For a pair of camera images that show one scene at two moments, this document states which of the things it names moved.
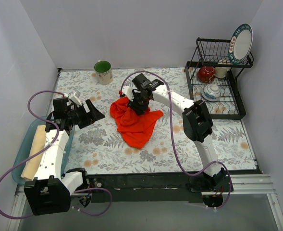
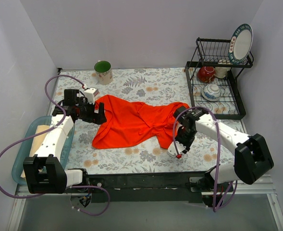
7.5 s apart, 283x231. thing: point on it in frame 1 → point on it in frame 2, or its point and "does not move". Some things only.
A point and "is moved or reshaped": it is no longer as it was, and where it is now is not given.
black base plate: (150, 188) does not move
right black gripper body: (136, 106) → (182, 140)
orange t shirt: (135, 129) is moved or reshaped
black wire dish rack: (213, 79) does not move
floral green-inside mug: (103, 70) does not move
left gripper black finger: (94, 112) → (102, 117)
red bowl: (206, 73) does not move
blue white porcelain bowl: (211, 92) does not move
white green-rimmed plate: (240, 44) does not move
